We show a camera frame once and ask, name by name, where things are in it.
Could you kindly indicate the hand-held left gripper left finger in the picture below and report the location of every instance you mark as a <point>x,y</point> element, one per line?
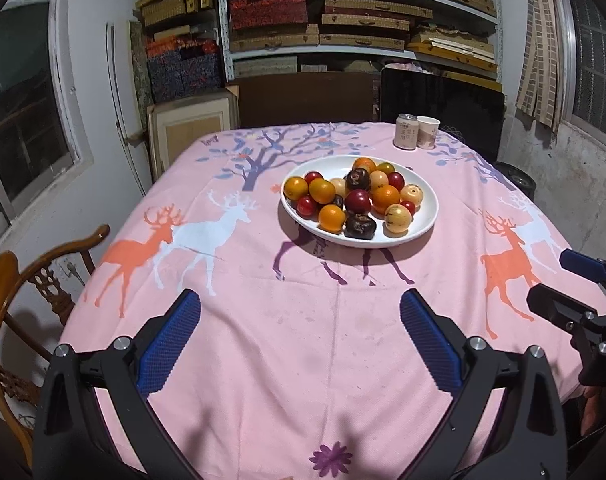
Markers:
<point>168,345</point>

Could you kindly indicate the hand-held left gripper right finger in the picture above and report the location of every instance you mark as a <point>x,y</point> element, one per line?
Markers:
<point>430,347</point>

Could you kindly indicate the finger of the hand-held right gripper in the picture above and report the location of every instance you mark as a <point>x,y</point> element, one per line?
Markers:
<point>558,305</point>
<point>583,262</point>

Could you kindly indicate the yellow pepino melon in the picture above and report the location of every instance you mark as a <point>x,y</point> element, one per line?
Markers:
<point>379,179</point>
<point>412,194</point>
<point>398,220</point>
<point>339,186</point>

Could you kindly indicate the white plate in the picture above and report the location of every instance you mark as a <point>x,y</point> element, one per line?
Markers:
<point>428,212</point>

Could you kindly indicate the small red tomato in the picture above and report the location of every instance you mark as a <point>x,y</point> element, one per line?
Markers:
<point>313,177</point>
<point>408,206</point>
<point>396,180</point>

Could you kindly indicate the large dark red tomato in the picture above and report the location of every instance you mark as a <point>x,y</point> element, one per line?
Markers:
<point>358,201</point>

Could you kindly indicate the small yellow green tomato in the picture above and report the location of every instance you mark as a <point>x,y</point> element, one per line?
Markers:
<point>385,167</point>

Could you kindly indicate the large orange tomato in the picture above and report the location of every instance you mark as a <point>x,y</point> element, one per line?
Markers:
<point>365,164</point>

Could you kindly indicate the yellow orange tomato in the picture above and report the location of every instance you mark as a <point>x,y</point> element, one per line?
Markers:
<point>295,187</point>

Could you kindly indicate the person's right hand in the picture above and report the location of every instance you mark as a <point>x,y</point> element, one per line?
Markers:
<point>590,410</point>

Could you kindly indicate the black round stool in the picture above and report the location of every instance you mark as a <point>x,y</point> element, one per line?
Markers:
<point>515,177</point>

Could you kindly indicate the pink deer print tablecloth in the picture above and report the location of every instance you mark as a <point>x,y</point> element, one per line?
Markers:
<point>283,335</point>

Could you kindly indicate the carved wooden chair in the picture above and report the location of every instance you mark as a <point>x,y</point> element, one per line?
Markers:
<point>3,280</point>

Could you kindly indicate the paper cup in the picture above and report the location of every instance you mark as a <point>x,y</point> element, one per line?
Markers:
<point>428,134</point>

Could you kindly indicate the barred mesh window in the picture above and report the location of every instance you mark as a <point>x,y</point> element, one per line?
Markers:
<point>593,60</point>

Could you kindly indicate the tan checkered curtain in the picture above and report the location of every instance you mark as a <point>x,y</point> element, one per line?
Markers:
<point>538,60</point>

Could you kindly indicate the drink can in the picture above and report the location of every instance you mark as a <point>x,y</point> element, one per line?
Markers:
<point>406,134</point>

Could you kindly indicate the wood framed panel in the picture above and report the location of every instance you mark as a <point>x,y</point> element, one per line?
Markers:
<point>193,130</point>

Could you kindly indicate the pink cloth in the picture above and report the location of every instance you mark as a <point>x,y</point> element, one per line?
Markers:
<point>405,66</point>

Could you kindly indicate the white trim strip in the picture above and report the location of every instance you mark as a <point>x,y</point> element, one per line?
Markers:
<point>114,85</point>

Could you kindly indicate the blue patterned box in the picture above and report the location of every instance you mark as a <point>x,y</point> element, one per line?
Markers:
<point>202,71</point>
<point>164,77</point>

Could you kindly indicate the white framed window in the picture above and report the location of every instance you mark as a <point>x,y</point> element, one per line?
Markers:
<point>23,110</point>

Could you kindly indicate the brown wooden board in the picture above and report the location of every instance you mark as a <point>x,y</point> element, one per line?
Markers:
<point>308,100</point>

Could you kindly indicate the grey marbled panel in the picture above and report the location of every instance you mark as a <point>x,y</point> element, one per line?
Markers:
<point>140,65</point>

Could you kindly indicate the orange patterned box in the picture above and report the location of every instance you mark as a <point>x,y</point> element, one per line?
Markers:
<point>183,47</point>

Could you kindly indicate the white metal shelf rack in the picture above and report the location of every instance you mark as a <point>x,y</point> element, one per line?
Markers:
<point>224,35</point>

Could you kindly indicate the stack of tan woven boxes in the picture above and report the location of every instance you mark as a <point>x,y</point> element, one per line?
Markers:
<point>363,22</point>

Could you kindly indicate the large red patterned box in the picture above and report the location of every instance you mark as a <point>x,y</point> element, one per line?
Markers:
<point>265,10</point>

